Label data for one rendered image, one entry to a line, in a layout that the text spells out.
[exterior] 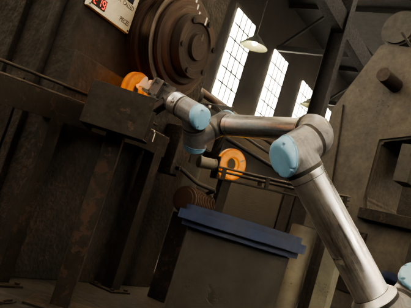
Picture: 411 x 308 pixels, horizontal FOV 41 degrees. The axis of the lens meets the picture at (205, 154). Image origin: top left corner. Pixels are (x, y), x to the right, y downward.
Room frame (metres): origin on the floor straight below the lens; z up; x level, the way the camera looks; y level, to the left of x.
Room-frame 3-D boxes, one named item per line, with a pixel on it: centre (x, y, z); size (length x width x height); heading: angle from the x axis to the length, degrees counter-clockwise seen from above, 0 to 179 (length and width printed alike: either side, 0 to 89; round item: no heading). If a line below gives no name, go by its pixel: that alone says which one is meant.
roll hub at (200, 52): (2.32, 0.19, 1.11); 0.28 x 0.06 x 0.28; 148
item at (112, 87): (1.80, 0.31, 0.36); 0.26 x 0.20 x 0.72; 3
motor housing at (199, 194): (2.58, -0.02, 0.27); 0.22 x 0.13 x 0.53; 148
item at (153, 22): (2.37, 0.27, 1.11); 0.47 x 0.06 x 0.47; 148
